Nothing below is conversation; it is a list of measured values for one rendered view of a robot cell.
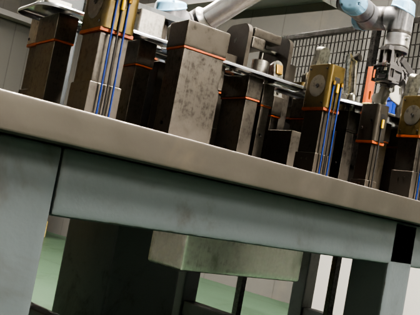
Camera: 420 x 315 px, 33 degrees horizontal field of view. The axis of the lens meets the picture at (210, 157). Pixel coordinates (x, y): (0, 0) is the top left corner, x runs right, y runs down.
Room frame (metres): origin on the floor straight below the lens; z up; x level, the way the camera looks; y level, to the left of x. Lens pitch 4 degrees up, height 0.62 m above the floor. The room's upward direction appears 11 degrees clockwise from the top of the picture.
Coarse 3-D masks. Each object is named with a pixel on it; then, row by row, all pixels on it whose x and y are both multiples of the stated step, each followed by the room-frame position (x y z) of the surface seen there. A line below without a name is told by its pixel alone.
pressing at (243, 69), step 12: (24, 12) 1.68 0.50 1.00; (36, 12) 1.67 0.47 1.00; (48, 12) 1.64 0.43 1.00; (72, 12) 1.60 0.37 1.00; (144, 36) 1.71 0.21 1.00; (228, 72) 1.97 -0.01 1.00; (252, 72) 1.90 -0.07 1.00; (288, 84) 1.98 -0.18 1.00; (300, 96) 2.12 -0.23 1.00; (360, 108) 2.14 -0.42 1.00; (396, 120) 2.23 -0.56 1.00
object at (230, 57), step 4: (228, 56) 2.09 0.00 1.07; (232, 56) 2.10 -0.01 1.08; (236, 56) 2.11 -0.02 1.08; (228, 60) 2.09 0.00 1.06; (232, 60) 2.10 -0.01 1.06; (220, 92) 2.09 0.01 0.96; (220, 96) 2.10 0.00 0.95; (220, 100) 2.11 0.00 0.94; (216, 104) 2.10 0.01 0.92; (220, 104) 2.11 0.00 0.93; (216, 108) 2.10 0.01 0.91; (216, 112) 2.10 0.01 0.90; (216, 116) 2.10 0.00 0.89; (216, 120) 2.11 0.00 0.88; (212, 124) 2.10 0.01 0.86; (216, 124) 2.11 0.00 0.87; (212, 128) 2.10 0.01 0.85; (212, 132) 2.10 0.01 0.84; (212, 136) 2.10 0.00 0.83; (212, 140) 2.10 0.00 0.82; (212, 144) 2.10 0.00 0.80
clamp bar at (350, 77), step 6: (348, 54) 2.37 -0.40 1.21; (360, 54) 2.35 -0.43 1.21; (348, 60) 2.37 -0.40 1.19; (354, 60) 2.37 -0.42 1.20; (360, 60) 2.35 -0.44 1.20; (348, 66) 2.36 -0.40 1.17; (354, 66) 2.38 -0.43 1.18; (348, 72) 2.36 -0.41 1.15; (354, 72) 2.37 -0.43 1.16; (348, 78) 2.36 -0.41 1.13; (354, 78) 2.37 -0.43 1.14; (348, 84) 2.35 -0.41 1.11; (354, 84) 2.37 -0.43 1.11; (348, 90) 2.35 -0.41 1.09; (354, 90) 2.37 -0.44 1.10
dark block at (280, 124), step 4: (292, 68) 2.27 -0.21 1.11; (292, 72) 2.27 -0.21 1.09; (288, 76) 2.26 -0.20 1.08; (292, 76) 2.27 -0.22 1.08; (288, 80) 2.26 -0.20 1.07; (292, 80) 2.27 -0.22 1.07; (288, 88) 2.27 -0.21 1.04; (288, 96) 2.27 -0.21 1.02; (284, 100) 2.27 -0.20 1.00; (288, 100) 2.28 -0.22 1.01; (284, 104) 2.27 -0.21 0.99; (284, 108) 2.27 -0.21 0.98; (284, 112) 2.27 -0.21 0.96; (284, 116) 2.27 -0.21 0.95; (280, 120) 2.26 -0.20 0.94; (284, 120) 2.27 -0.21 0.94; (280, 124) 2.27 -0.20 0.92; (280, 128) 2.27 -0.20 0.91
